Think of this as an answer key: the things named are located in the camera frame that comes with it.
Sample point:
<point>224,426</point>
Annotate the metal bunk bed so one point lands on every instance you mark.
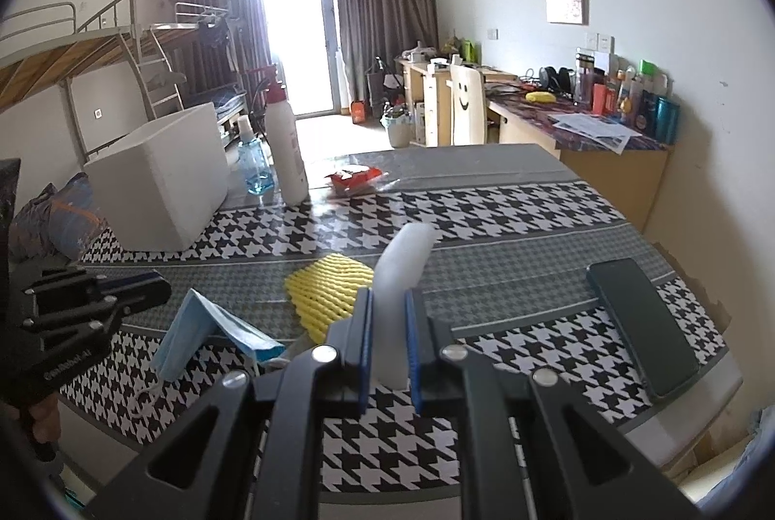
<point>54,53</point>
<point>206,11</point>

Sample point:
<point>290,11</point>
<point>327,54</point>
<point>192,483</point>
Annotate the blue face mask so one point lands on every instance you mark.
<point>187,326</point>

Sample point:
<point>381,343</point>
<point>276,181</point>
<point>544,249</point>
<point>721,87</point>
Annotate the yellow banana-shaped object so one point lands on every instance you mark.
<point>540,97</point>

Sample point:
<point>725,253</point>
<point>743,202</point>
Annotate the red snack packet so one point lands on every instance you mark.
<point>354,179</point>

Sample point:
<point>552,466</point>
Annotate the dark blue bedding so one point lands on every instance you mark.
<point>233,101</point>

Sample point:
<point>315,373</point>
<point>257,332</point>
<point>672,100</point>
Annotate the light wooden desk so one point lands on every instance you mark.
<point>433,102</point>

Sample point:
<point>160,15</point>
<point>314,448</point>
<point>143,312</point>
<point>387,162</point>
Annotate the metal bed ladder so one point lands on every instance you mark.
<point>162,72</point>

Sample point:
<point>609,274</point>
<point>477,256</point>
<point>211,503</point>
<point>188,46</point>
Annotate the black folding chair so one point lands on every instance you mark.
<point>259,99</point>

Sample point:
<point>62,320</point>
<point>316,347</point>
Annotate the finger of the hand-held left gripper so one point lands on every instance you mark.
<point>148,297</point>
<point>130,281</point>

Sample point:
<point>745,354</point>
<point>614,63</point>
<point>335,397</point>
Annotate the clear tumbler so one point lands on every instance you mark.
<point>585,78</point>

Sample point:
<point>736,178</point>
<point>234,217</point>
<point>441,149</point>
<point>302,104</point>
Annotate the white lotion bottle red cap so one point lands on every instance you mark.
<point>289,156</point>

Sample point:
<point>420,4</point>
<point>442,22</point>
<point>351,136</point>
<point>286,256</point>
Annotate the orange bag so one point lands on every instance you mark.
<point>359,113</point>

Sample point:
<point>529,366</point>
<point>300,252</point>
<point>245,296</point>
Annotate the white trash bin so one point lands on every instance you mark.
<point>396,132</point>

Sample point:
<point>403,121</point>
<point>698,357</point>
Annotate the person's left hand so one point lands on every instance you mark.
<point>42,422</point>

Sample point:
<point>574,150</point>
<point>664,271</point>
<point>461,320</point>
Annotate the glass balcony door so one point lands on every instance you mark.
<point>296,23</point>

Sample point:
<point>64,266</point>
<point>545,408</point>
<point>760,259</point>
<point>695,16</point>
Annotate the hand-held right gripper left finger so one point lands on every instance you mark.
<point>363,338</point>

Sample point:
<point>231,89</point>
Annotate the row of toiletry bottles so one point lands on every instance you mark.
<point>642,105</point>

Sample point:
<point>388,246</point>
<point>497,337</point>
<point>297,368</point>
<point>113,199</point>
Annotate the printed papers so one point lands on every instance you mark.
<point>596,131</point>

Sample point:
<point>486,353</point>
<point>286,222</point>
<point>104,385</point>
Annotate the person's blue pants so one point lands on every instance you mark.
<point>742,459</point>

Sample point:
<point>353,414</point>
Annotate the wooden smiley chair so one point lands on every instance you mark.
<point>467,102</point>

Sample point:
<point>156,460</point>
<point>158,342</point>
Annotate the white foam box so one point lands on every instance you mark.
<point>157,181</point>

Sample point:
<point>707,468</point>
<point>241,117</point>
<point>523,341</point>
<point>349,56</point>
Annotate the yellow foam net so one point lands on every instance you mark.
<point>330,290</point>

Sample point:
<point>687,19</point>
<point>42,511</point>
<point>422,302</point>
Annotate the blue patterned quilt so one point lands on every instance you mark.
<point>54,217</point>

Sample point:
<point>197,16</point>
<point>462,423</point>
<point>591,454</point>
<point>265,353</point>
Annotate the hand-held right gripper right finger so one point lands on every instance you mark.
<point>415,344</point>

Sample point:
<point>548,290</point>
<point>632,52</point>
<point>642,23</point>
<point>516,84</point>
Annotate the houndstooth tablecloth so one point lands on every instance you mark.
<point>520,229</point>

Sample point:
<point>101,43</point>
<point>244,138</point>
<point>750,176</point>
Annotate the black bag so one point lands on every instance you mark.
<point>378,90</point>

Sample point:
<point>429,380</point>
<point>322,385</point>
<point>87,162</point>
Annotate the hanging dark clothes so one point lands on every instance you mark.
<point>213,30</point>

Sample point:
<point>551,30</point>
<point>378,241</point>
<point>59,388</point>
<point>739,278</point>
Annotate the black headphones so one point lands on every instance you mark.
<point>556,79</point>

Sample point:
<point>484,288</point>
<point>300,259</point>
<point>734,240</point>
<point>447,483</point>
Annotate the blue spray bottle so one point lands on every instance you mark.
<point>254,168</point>

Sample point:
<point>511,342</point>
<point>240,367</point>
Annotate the wooden desk with patterned cover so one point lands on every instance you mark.
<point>605,181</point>

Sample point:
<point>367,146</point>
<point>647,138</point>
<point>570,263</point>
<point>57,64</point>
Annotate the black smartphone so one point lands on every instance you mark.
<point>645,326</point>

